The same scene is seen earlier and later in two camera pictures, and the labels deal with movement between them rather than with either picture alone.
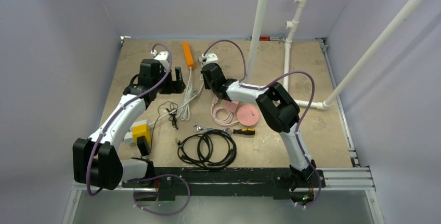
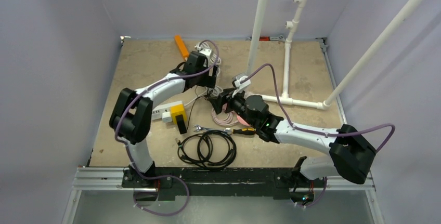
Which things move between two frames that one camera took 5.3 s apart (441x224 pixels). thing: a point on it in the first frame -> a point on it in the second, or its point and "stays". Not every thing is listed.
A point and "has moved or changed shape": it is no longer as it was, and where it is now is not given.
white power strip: (128, 137) has moved or changed shape
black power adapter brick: (143, 145) has moved or changed shape
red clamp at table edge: (264, 38) stays
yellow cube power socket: (141, 130) has moved or changed shape
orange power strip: (189, 55) has moved or changed shape
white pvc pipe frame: (291, 26) stays
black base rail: (170, 183) stays
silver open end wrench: (199, 128) stays
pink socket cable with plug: (227, 121) -> (239, 119)
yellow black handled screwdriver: (247, 131) stays
